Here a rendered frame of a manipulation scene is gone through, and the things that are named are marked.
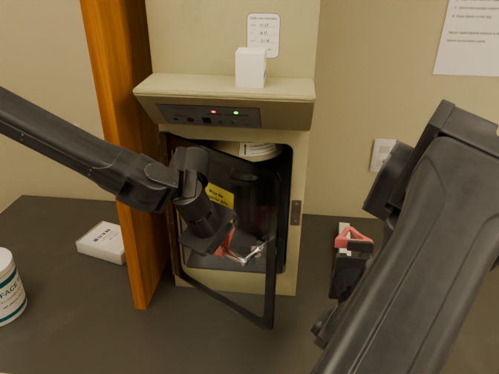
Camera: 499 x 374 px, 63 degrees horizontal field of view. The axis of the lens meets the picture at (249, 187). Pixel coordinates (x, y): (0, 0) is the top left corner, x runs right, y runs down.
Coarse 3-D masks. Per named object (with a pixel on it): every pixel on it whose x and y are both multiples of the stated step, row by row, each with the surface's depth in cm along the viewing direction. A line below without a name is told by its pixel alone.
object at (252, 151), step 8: (216, 144) 94; (224, 144) 92; (232, 144) 91; (240, 144) 90; (248, 144) 90; (256, 144) 90; (264, 144) 91; (272, 144) 92; (280, 144) 95; (232, 152) 91; (240, 152) 90; (248, 152) 90; (256, 152) 91; (264, 152) 91; (272, 152) 92; (280, 152) 95; (256, 160) 91
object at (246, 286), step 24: (168, 144) 86; (192, 144) 81; (216, 168) 80; (240, 168) 76; (264, 168) 72; (240, 192) 78; (264, 192) 74; (240, 216) 81; (264, 216) 77; (240, 240) 84; (264, 240) 79; (192, 264) 99; (216, 264) 93; (264, 264) 82; (216, 288) 96; (240, 288) 90; (264, 288) 85; (240, 312) 94; (264, 312) 88
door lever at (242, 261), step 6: (222, 246) 82; (252, 246) 82; (222, 252) 81; (228, 252) 80; (234, 252) 80; (252, 252) 81; (258, 252) 81; (228, 258) 80; (234, 258) 79; (240, 258) 79; (246, 258) 79; (240, 264) 78; (246, 264) 79
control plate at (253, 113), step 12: (168, 108) 76; (180, 108) 76; (192, 108) 76; (204, 108) 75; (216, 108) 75; (228, 108) 74; (240, 108) 74; (252, 108) 74; (168, 120) 82; (180, 120) 81; (216, 120) 80; (228, 120) 79; (240, 120) 79; (252, 120) 78
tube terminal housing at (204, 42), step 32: (160, 0) 75; (192, 0) 74; (224, 0) 74; (256, 0) 73; (288, 0) 73; (320, 0) 72; (160, 32) 78; (192, 32) 77; (224, 32) 76; (288, 32) 75; (160, 64) 81; (192, 64) 80; (224, 64) 79; (288, 64) 78; (160, 128) 88; (192, 128) 87; (224, 128) 86; (256, 128) 85; (288, 224) 96; (288, 256) 101; (288, 288) 106
